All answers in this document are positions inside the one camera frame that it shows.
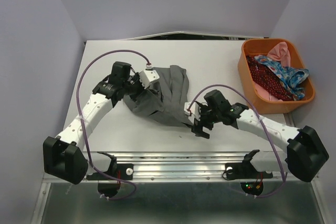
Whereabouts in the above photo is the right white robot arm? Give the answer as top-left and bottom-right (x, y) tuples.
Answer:
(184, 90), (329, 182)

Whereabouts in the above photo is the pink garment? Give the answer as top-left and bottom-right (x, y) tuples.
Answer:
(267, 42), (291, 67)

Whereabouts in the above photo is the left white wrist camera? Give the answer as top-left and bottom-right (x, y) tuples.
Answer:
(139, 69), (160, 89)

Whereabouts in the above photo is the grey skirt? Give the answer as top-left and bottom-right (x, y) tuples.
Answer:
(123, 65), (192, 128)

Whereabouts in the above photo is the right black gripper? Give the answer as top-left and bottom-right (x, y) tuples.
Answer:
(191, 103), (221, 138)

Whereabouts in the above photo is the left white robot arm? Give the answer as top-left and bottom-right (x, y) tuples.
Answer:
(43, 61), (158, 185)

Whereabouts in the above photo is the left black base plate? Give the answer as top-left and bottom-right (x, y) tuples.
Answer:
(86, 163), (134, 180)

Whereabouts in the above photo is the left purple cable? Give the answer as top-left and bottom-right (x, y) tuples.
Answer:
(78, 48), (153, 200)

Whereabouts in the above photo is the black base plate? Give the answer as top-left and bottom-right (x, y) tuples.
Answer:
(86, 163), (134, 180)
(222, 163), (273, 180)

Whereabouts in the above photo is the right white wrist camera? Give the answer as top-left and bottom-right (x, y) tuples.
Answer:
(184, 102), (201, 120)

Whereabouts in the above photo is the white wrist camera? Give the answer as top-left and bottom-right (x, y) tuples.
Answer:
(184, 102), (201, 120)
(139, 69), (160, 89)

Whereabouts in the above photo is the aluminium rail frame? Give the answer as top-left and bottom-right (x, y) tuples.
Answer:
(30, 119), (326, 224)

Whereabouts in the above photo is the blue floral skirt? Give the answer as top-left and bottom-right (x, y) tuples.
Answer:
(254, 55), (309, 101)

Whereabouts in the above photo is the red dotted skirt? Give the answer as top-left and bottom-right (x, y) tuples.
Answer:
(247, 57), (293, 102)

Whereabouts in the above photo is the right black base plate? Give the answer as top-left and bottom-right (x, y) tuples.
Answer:
(222, 163), (273, 180)

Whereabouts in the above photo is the orange plastic bin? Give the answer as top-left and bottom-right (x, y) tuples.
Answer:
(237, 38), (316, 114)

